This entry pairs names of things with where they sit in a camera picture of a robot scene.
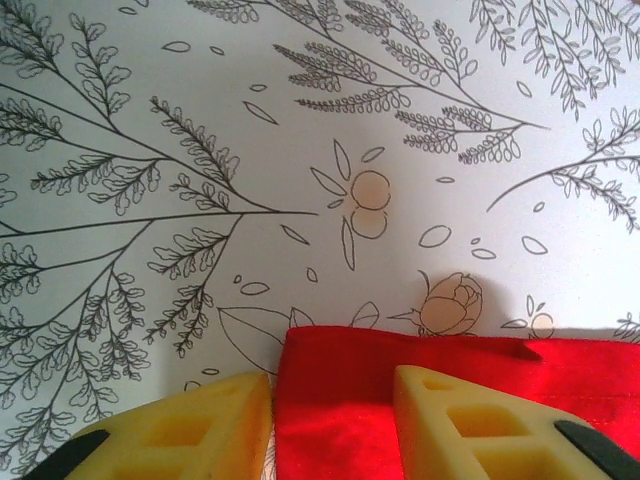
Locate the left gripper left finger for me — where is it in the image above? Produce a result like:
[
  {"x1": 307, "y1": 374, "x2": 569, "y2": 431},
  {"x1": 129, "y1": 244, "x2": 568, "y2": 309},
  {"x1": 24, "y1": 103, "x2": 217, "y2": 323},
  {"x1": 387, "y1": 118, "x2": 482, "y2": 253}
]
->
[{"x1": 29, "y1": 372, "x2": 274, "y2": 480}]

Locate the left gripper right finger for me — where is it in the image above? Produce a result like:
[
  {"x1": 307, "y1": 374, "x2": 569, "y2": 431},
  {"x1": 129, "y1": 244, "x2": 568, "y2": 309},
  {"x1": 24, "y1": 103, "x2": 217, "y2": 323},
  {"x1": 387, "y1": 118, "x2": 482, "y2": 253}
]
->
[{"x1": 392, "y1": 364, "x2": 640, "y2": 480}]

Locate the red printed t-shirt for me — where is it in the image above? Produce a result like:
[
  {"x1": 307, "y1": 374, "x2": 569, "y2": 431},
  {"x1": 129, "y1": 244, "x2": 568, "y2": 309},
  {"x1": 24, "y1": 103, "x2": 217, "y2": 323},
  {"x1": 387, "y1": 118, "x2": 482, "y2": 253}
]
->
[{"x1": 272, "y1": 324, "x2": 640, "y2": 480}]

